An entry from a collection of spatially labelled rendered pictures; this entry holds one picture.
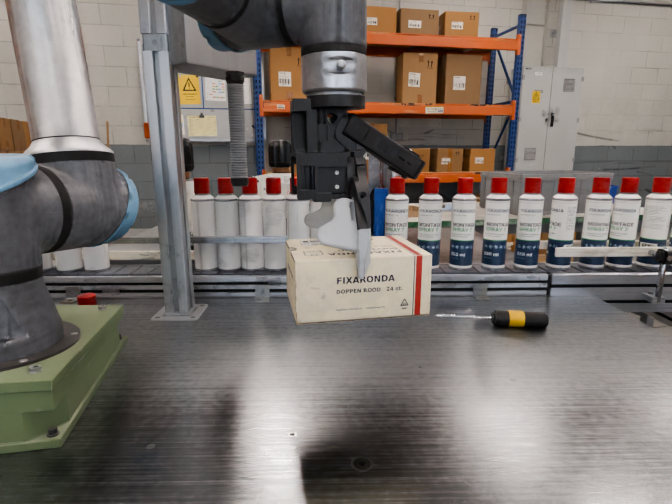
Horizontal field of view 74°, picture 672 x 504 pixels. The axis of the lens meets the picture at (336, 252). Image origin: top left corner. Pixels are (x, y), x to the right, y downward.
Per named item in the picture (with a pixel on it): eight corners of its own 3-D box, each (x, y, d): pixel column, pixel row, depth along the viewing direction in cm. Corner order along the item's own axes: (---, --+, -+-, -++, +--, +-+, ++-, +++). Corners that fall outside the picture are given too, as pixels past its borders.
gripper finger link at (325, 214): (301, 239, 65) (304, 187, 58) (341, 236, 66) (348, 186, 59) (304, 254, 63) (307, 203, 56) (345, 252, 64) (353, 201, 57)
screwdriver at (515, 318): (543, 324, 83) (544, 309, 82) (548, 331, 80) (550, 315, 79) (433, 319, 85) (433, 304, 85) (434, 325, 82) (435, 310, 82)
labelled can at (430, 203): (436, 265, 105) (440, 176, 101) (441, 271, 100) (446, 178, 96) (414, 265, 105) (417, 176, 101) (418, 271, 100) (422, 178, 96)
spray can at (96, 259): (114, 266, 104) (104, 177, 99) (104, 272, 99) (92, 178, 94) (92, 266, 104) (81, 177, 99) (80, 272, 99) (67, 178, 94)
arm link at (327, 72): (358, 64, 55) (376, 50, 48) (358, 103, 57) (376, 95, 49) (297, 63, 54) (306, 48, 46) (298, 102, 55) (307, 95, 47)
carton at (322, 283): (396, 285, 66) (398, 235, 64) (429, 315, 54) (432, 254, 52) (287, 292, 63) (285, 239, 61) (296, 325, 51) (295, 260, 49)
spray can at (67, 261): (88, 267, 104) (76, 177, 99) (75, 273, 98) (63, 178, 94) (65, 267, 103) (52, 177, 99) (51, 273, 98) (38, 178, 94)
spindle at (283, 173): (295, 220, 165) (294, 140, 158) (293, 224, 156) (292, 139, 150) (271, 220, 164) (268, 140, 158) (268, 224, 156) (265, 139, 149)
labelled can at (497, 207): (499, 264, 106) (506, 176, 101) (508, 270, 101) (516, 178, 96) (477, 264, 105) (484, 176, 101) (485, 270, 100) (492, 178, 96)
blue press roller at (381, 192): (385, 253, 108) (387, 184, 105) (387, 256, 105) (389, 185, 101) (372, 253, 108) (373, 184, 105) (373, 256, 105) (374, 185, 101)
